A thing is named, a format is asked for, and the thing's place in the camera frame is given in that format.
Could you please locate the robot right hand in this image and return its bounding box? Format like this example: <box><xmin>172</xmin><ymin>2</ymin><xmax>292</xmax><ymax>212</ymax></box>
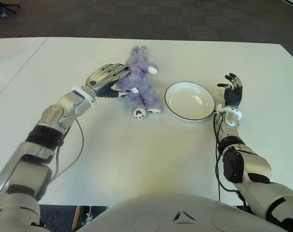
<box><xmin>216</xmin><ymin>72</ymin><xmax>243</xmax><ymax>108</ymax></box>

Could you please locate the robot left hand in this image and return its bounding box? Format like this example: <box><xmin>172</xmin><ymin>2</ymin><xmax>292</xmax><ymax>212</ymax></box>
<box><xmin>85</xmin><ymin>63</ymin><xmax>132</xmax><ymax>99</ymax></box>

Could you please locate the purple plush doll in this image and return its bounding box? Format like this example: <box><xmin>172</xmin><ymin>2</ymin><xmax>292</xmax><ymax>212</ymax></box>
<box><xmin>114</xmin><ymin>45</ymin><xmax>163</xmax><ymax>120</ymax></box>

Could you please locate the white plate black rim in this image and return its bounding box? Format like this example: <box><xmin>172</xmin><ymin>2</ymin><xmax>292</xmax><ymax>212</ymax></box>
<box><xmin>164</xmin><ymin>81</ymin><xmax>216</xmax><ymax>121</ymax></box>

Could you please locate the black office chair base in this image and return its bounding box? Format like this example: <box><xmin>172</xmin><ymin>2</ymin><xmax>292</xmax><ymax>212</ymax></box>
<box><xmin>3</xmin><ymin>0</ymin><xmax>21</xmax><ymax>14</ymax></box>

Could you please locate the silver robot torso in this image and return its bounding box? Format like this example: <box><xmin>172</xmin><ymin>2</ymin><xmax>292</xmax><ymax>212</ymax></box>
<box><xmin>76</xmin><ymin>192</ymin><xmax>282</xmax><ymax>232</ymax></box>

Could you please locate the metal table leg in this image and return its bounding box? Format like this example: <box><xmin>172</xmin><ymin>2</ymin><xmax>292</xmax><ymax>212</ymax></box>
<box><xmin>72</xmin><ymin>205</ymin><xmax>108</xmax><ymax>231</ymax></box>

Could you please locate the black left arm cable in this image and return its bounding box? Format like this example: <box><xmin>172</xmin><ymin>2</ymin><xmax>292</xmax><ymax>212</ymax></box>
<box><xmin>49</xmin><ymin>118</ymin><xmax>85</xmax><ymax>182</ymax></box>

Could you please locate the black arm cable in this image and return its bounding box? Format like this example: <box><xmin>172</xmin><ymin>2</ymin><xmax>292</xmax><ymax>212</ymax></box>
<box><xmin>213</xmin><ymin>113</ymin><xmax>249</xmax><ymax>209</ymax></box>
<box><xmin>49</xmin><ymin>118</ymin><xmax>85</xmax><ymax>182</ymax></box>

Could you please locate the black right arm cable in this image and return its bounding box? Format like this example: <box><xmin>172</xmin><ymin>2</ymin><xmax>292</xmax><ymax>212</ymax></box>
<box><xmin>213</xmin><ymin>113</ymin><xmax>249</xmax><ymax>209</ymax></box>

